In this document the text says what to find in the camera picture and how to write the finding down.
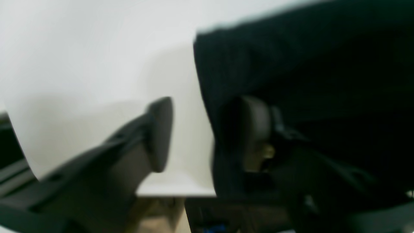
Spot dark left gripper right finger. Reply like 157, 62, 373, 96
238, 96, 413, 233

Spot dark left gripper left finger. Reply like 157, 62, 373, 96
1, 97, 174, 233

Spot black T-shirt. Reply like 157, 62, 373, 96
193, 0, 413, 198

